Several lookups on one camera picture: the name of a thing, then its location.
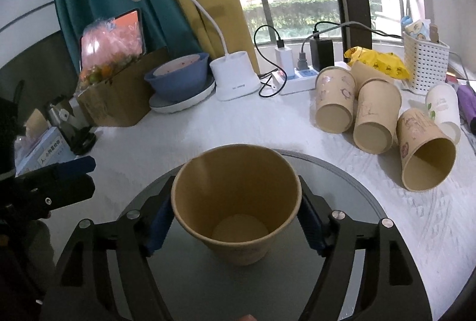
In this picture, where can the white charger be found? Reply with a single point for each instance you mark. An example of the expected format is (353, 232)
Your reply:
(284, 57)

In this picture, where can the white perforated plastic basket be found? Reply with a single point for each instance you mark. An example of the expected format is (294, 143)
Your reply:
(424, 62)

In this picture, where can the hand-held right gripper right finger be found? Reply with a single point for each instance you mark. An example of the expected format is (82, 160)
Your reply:
(311, 228)

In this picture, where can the packets in basket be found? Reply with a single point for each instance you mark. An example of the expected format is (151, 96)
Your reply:
(418, 27)

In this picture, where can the plain brown paper cup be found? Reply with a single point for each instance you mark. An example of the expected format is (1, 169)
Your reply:
(238, 194)

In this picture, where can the white printed paper cup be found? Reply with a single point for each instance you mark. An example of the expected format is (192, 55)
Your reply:
(443, 107)

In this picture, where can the white round plate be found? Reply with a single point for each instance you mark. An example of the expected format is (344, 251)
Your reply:
(200, 94)

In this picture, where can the blue tissue box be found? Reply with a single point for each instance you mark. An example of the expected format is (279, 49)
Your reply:
(41, 153)

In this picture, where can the black power plug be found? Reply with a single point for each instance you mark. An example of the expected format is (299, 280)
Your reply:
(302, 61)

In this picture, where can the round dark glass mat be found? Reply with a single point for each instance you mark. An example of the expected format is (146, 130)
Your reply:
(334, 187)

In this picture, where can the white desk lamp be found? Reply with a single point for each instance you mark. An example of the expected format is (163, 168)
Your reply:
(234, 77)

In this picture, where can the purple umbrella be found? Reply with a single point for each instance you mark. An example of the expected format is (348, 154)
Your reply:
(467, 101)

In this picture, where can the blue bowl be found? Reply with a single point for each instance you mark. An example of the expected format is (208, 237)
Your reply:
(178, 83)

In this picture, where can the white power strip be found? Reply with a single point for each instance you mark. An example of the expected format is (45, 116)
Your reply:
(297, 81)

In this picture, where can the brown printed paper cup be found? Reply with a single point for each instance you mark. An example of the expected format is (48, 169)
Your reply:
(376, 113)
(366, 71)
(422, 150)
(334, 98)

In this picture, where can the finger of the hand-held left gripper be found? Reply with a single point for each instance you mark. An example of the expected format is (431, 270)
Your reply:
(63, 193)
(76, 165)

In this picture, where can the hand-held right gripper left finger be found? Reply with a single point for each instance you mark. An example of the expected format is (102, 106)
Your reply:
(159, 230)

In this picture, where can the cardboard box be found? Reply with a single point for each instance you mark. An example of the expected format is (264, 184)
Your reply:
(119, 98)

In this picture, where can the black power adapter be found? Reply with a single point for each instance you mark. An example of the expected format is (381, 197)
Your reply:
(321, 53)

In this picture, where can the yellow snack bag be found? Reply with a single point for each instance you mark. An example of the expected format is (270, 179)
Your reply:
(375, 61)

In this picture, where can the plastic bag of fruit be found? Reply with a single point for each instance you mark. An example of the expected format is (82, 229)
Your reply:
(104, 49)

